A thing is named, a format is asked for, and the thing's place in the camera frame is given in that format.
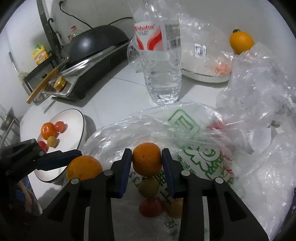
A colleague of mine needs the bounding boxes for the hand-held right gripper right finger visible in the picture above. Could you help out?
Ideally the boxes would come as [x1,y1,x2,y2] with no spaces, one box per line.
[161,148,270,241]

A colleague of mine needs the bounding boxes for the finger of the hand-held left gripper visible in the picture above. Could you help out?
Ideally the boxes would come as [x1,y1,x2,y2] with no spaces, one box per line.
[5,138,82,173]

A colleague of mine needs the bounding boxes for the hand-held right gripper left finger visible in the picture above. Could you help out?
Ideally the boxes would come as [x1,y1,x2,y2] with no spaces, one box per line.
[30,148,133,241]

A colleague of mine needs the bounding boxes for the mandarin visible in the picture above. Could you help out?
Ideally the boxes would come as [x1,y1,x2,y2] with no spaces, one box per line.
[67,155,103,182]
[132,142,162,177]
[41,122,56,137]

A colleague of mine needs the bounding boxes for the white plate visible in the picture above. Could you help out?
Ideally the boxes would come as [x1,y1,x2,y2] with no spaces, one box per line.
[20,108,87,183]

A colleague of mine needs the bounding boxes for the green printed plastic bag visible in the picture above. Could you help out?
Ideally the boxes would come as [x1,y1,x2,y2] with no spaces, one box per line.
[82,102,245,241]

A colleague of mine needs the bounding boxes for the clear water bottle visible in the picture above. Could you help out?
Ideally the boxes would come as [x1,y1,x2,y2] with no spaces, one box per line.
[128,0,183,105]

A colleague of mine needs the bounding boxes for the white dish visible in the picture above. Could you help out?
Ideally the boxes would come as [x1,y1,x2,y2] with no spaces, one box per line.
[181,58,232,83]

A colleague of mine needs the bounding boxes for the yellow detergent bottle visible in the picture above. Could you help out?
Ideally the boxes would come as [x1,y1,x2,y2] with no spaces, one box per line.
[32,42,50,66]

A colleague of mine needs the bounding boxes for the orange peel pieces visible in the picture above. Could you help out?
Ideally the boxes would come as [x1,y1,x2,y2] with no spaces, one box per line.
[214,62,232,76]

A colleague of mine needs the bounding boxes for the crumpled clear plastic bag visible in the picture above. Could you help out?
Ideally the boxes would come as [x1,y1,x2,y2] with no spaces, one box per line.
[216,43,296,239]

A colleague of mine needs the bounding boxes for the red cap bottle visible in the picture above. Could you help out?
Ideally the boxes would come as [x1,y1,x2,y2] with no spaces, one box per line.
[68,25,78,42]

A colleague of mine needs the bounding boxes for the black wok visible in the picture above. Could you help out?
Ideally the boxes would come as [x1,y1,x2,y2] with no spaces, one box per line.
[26,25,130,104]

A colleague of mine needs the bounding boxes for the orange with green leaf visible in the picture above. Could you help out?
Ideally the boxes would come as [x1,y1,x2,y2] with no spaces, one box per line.
[229,29,255,55]

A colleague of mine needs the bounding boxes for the black cooker cable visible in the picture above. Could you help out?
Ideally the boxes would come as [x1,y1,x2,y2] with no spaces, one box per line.
[59,2,133,29]

